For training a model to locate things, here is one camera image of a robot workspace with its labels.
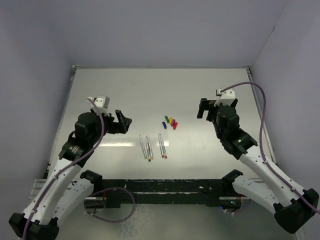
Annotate green marker pen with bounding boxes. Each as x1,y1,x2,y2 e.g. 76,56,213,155
139,135,148,159

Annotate red marker pen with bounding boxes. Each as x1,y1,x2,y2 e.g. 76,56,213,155
159,134,168,159

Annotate purple marker pen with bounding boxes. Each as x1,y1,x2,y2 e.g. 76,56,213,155
158,133,165,158

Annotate aluminium frame rail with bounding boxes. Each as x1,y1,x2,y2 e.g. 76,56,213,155
29,179,47,203

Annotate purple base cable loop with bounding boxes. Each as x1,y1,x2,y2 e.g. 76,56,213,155
83,187,136,223

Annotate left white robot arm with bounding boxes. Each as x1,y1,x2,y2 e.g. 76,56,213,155
9,110,132,240

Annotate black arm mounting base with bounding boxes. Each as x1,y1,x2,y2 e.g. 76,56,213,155
80,170,242,211

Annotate blue marker pen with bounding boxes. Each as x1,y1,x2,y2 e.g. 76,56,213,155
145,136,151,162

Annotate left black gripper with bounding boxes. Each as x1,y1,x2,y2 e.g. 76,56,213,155
89,109,131,145

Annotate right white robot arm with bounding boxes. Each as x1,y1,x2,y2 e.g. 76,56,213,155
197,98,320,234

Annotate yellow marker pen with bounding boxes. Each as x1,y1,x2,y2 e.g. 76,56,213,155
147,136,154,160

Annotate red pen cap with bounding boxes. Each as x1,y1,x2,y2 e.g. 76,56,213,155
173,122,178,130

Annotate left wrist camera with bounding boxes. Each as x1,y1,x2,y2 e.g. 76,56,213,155
88,96,110,115

